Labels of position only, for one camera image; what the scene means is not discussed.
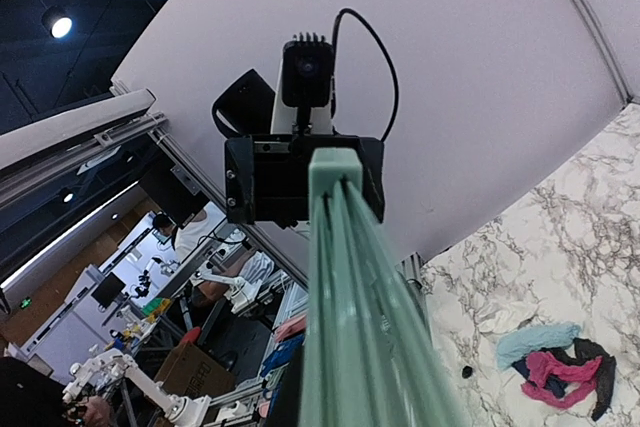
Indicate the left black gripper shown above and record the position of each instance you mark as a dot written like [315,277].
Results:
[266,176]

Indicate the green hand brush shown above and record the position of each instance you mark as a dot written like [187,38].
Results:
[369,358]

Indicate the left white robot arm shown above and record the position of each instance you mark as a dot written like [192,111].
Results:
[245,108]

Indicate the white crumpled paper scrap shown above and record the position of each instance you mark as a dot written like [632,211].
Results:
[497,318]

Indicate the small black paper ball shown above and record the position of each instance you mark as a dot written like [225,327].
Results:
[467,372]

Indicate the light blue paper scrap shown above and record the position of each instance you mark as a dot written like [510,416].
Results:
[519,344]

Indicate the navy paper scrap left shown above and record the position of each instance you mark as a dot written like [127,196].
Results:
[553,384]

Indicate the black paper scrap left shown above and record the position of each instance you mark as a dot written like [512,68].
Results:
[587,350]

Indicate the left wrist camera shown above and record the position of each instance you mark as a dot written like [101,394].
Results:
[305,86]

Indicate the right aluminium corner post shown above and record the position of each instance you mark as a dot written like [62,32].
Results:
[614,68]

